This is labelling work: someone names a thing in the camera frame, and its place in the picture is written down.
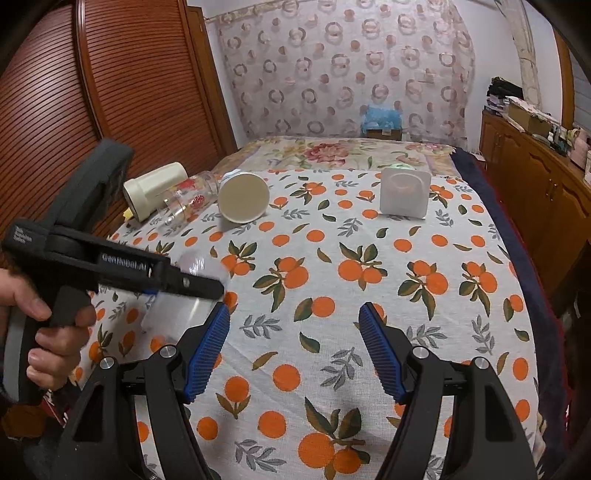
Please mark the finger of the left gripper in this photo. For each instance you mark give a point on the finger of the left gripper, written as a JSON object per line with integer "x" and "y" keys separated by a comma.
{"x": 175, "y": 281}

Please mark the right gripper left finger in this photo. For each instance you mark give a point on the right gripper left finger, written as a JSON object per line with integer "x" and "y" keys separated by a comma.
{"x": 101, "y": 438}

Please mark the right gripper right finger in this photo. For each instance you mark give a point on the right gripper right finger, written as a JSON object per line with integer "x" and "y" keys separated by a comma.
{"x": 486, "y": 440}

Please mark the clear plastic measuring cup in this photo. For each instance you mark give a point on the clear plastic measuring cup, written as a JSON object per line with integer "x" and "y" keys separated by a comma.
{"x": 172, "y": 314}

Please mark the floral glass cup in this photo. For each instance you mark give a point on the floral glass cup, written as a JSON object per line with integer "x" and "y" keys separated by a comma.
{"x": 187, "y": 198}

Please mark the cream plastic cup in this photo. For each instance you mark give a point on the cream plastic cup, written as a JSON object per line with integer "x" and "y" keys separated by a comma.
{"x": 144, "y": 194}

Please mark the white paper cup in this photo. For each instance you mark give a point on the white paper cup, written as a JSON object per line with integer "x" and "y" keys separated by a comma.
{"x": 242, "y": 196}

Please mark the white square green cup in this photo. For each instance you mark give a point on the white square green cup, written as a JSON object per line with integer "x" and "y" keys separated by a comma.
{"x": 405, "y": 192}

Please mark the person's left hand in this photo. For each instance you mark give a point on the person's left hand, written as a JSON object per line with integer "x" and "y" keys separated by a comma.
{"x": 58, "y": 351}

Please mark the dark blue blanket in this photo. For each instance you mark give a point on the dark blue blanket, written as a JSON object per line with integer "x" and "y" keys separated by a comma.
{"x": 547, "y": 331}

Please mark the orange print tablecloth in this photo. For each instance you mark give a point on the orange print tablecloth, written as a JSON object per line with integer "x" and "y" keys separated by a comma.
{"x": 293, "y": 394}

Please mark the brown louvered wardrobe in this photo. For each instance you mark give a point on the brown louvered wardrobe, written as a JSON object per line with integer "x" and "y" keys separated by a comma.
{"x": 76, "y": 72}

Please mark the floral bed sheet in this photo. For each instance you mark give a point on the floral bed sheet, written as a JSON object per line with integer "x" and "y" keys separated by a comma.
{"x": 309, "y": 153}

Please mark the pink circle lace curtain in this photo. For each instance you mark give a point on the pink circle lace curtain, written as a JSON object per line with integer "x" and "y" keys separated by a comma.
{"x": 318, "y": 68}

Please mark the wooden sideboard cabinet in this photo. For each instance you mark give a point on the wooden sideboard cabinet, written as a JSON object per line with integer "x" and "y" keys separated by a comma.
{"x": 547, "y": 201}

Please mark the cardboard box blue bag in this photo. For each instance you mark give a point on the cardboard box blue bag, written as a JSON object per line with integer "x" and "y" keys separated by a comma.
{"x": 381, "y": 123}

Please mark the cardboard box on cabinet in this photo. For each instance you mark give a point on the cardboard box on cabinet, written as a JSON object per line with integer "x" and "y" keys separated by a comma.
{"x": 529, "y": 117}

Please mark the stack of dark clothes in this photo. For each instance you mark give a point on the stack of dark clothes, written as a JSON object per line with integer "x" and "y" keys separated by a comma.
{"x": 499, "y": 93}

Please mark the tied beige curtain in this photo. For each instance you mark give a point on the tied beige curtain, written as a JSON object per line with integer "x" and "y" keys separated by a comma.
{"x": 516, "y": 16}

